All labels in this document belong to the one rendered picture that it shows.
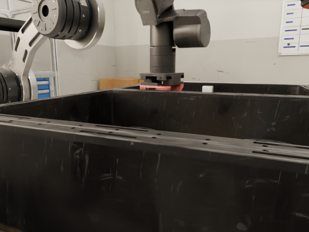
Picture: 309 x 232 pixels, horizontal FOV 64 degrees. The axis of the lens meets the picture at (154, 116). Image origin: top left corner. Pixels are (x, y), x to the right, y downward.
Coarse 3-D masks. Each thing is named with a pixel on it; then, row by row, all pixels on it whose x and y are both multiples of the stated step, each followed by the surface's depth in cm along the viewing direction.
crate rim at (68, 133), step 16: (0, 128) 20; (16, 128) 20; (32, 128) 19; (48, 128) 18; (64, 128) 18; (80, 128) 18; (112, 144) 16; (128, 144) 16; (144, 144) 15; (160, 144) 15; (176, 144) 15; (192, 144) 15; (208, 144) 15; (224, 160) 14; (240, 160) 13; (256, 160) 13; (272, 160) 13; (288, 160) 12; (304, 160) 12
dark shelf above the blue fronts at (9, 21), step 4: (0, 20) 190; (4, 20) 192; (8, 20) 194; (12, 20) 197; (16, 20) 199; (20, 20) 202; (0, 24) 222; (4, 24) 222; (8, 24) 222; (12, 24) 222; (16, 24) 200; (20, 24) 203; (0, 28) 231; (4, 28) 234; (8, 28) 237; (12, 28) 240; (16, 28) 243; (20, 28) 243
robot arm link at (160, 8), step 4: (136, 0) 49; (156, 0) 47; (160, 0) 46; (164, 0) 47; (168, 0) 49; (172, 0) 51; (136, 4) 49; (156, 4) 47; (160, 4) 47; (164, 4) 48; (168, 4) 50; (136, 8) 50; (156, 8) 48; (160, 8) 47; (164, 8) 49; (160, 12) 49
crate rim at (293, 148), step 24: (72, 96) 40; (216, 96) 43; (240, 96) 41; (264, 96) 40; (288, 96) 39; (24, 120) 21; (48, 120) 21; (240, 144) 15; (264, 144) 15; (288, 144) 15
